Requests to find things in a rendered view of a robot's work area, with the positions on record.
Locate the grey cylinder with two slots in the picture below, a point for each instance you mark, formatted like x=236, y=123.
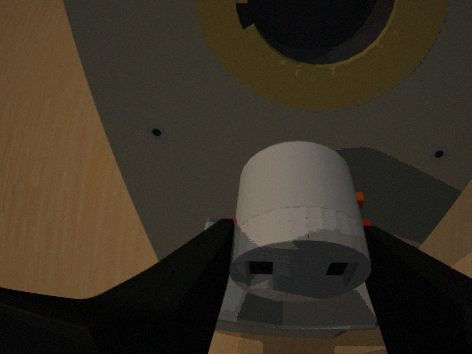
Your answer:
x=298, y=233

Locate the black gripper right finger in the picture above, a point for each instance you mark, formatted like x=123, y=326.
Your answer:
x=422, y=306

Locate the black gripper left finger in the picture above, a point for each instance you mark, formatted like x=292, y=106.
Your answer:
x=170, y=308

